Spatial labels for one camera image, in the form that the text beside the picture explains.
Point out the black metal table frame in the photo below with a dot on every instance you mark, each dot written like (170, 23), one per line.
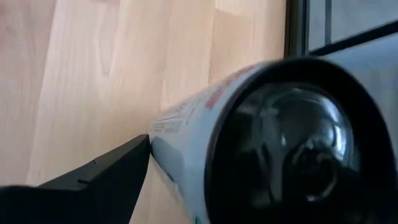
(295, 28)

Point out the white slim can pink print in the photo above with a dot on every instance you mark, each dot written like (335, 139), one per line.
(192, 140)

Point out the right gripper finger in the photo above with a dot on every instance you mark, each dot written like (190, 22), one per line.
(77, 205)

